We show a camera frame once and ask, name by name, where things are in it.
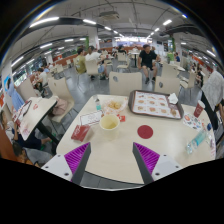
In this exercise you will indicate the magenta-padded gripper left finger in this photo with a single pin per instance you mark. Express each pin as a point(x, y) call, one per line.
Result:
point(76, 158)

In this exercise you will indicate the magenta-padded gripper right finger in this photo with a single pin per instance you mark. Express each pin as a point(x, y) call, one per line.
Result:
point(146, 158)

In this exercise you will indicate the clear blue-capped water bottle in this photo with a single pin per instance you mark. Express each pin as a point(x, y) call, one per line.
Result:
point(197, 140)

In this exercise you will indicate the red card packet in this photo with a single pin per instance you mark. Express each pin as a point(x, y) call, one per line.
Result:
point(80, 132)

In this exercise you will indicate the flat round red coaster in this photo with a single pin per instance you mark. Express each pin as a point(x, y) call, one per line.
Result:
point(145, 132)

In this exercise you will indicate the white table card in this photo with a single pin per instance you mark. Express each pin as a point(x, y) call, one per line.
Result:
point(90, 118)

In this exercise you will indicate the cream paper cup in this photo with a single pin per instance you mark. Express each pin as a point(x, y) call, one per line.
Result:
point(109, 122)

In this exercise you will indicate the person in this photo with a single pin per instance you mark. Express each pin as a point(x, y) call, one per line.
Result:
point(147, 60)
point(80, 64)
point(30, 141)
point(213, 90)
point(42, 78)
point(93, 56)

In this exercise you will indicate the brown food tray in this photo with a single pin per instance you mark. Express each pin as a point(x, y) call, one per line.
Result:
point(153, 107)

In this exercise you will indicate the pink bag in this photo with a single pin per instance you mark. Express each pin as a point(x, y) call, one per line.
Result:
point(60, 106)

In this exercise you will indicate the colourful sticker sheet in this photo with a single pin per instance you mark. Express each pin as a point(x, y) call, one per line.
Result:
point(191, 122)

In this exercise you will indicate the small teal-capped bottle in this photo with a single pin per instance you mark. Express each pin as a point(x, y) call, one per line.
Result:
point(97, 103)

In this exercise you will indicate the white paper bag of fries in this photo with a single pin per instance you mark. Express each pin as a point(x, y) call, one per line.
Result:
point(115, 106)

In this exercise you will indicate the beige neighbouring table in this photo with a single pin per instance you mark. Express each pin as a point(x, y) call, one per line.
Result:
point(35, 113)

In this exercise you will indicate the white crumpled napkin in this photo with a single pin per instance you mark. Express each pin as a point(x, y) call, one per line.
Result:
point(173, 98)

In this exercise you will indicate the red paper cup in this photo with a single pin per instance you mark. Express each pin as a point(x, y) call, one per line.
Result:
point(199, 109)

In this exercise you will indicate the beige chair with round hole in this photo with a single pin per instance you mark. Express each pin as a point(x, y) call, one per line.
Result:
point(168, 86)
point(126, 84)

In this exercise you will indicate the group of beige chairs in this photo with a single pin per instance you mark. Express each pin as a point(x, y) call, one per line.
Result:
point(91, 67)

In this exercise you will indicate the ceiling strip lights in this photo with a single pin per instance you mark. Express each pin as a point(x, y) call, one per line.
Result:
point(45, 21)

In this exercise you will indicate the ceiling air conditioner unit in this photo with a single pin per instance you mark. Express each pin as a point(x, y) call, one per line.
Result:
point(109, 15)

